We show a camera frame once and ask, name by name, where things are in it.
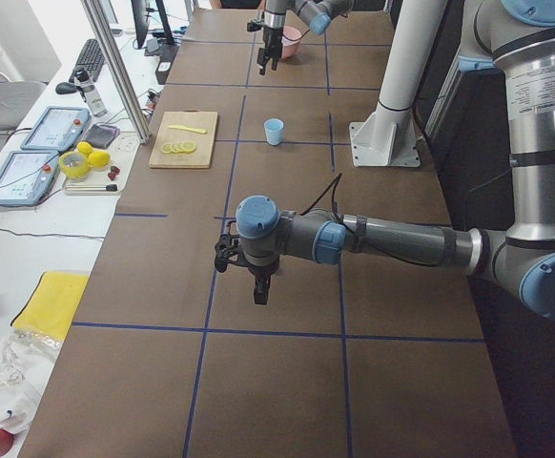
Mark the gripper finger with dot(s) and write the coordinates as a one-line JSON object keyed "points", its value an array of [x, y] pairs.
{"points": [[258, 290], [275, 57], [262, 61], [264, 289]]}

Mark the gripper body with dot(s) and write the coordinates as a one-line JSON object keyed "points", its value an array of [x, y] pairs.
{"points": [[259, 273], [272, 36]]}

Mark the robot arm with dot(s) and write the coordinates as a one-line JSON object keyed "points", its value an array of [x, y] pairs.
{"points": [[317, 15], [517, 39]]}

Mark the light blue plastic cup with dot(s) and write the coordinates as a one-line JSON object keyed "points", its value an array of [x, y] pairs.
{"points": [[274, 128]]}

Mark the pink bowl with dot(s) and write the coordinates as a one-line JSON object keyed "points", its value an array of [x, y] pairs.
{"points": [[291, 38]]}

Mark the yellow plastic knife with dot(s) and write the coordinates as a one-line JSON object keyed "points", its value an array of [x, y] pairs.
{"points": [[186, 128]]}

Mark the bamboo cutting board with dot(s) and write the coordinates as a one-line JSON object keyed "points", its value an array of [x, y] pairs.
{"points": [[201, 157]]}

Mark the white bear coaster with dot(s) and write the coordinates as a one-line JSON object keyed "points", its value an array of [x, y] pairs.
{"points": [[127, 142]]}

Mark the black keyboard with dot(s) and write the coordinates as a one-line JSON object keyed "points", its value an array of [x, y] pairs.
{"points": [[90, 58]]}

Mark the white tray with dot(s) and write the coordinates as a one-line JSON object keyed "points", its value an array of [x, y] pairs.
{"points": [[96, 182]]}

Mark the grey purple pouch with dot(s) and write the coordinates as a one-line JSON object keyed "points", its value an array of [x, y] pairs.
{"points": [[101, 136]]}

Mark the whole yellow lemon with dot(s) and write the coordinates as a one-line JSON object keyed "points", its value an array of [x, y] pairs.
{"points": [[99, 159], [85, 148]]}

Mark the black computer mouse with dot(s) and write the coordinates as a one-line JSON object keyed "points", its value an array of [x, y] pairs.
{"points": [[65, 88]]}

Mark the yellow cloth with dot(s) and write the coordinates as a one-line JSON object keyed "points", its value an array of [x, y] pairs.
{"points": [[50, 309]]}

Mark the yellow tape roll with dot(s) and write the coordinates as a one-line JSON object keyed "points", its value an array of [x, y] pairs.
{"points": [[74, 165]]}

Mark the far teach pendant tablet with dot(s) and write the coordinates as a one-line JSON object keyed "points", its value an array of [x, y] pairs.
{"points": [[58, 128]]}

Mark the teach pendant tablet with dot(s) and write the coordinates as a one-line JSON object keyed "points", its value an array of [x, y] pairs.
{"points": [[58, 128], [27, 176]]}

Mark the near teach pendant tablet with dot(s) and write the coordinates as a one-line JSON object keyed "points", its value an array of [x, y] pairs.
{"points": [[27, 176]]}

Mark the clear plastic bag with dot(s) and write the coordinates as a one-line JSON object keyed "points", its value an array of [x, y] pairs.
{"points": [[26, 362]]}

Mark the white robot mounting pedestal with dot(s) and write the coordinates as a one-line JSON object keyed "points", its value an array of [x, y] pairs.
{"points": [[387, 137]]}

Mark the aluminium frame post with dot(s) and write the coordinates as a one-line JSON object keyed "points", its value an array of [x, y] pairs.
{"points": [[123, 84]]}

